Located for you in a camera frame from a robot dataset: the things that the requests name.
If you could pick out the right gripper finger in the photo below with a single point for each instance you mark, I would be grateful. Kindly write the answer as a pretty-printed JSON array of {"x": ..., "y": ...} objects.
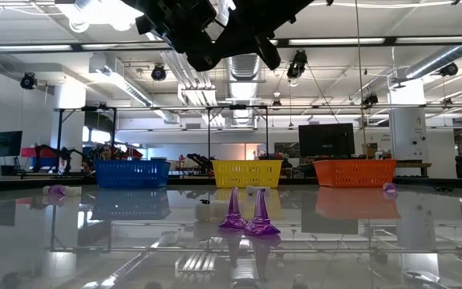
[
  {"x": 196, "y": 61},
  {"x": 211, "y": 59}
]

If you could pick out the purple witch hat toy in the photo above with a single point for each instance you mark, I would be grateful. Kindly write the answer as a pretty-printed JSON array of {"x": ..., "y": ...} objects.
[
  {"x": 57, "y": 190},
  {"x": 389, "y": 187},
  {"x": 261, "y": 222},
  {"x": 234, "y": 218}
]

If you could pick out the black background robot arm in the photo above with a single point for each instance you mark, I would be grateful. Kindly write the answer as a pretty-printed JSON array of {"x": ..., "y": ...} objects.
[
  {"x": 54, "y": 154},
  {"x": 201, "y": 160}
]

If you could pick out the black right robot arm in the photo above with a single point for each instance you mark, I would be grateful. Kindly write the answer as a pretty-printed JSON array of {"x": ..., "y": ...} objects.
[{"x": 263, "y": 16}]

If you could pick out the black overhead crossbar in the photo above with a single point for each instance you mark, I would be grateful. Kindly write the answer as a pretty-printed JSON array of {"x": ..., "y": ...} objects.
[{"x": 279, "y": 42}]

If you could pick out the bright white ceiling lamp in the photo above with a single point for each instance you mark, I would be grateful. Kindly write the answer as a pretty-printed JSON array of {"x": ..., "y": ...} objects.
[{"x": 98, "y": 16}]

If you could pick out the yellow plastic basket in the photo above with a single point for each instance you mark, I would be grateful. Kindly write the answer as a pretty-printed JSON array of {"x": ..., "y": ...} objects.
[{"x": 247, "y": 173}]

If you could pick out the blue plastic basket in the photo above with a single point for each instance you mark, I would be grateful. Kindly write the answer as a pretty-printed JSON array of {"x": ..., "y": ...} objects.
[{"x": 130, "y": 174}]

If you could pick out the black computer monitor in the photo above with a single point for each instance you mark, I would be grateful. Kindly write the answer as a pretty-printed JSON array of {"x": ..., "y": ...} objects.
[
  {"x": 326, "y": 140},
  {"x": 4, "y": 143}
]

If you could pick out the white skeleton toy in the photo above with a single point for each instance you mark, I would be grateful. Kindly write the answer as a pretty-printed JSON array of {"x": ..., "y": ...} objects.
[{"x": 215, "y": 210}]

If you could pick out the red background object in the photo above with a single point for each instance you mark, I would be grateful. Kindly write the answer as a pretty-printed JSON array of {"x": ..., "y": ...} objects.
[{"x": 40, "y": 151}]

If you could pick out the orange plastic basket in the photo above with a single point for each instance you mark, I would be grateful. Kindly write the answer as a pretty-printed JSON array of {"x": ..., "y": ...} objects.
[{"x": 355, "y": 173}]

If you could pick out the white building column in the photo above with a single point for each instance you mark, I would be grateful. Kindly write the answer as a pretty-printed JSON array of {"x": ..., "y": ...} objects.
[{"x": 409, "y": 128}]

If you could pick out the wooden background table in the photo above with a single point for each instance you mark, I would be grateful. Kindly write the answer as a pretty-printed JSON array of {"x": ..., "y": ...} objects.
[{"x": 413, "y": 164}]

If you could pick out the black toy spider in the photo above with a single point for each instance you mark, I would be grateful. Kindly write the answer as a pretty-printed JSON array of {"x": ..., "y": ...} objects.
[{"x": 443, "y": 188}]

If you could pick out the silver round air duct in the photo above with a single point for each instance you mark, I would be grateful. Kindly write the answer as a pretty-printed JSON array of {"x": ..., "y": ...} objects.
[
  {"x": 435, "y": 62},
  {"x": 244, "y": 76}
]

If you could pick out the black background gantry frame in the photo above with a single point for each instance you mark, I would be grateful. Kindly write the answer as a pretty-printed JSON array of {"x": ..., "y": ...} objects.
[{"x": 209, "y": 132}]

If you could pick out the white rectangular air duct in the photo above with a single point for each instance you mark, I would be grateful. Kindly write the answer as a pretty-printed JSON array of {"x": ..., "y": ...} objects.
[{"x": 106, "y": 70}]

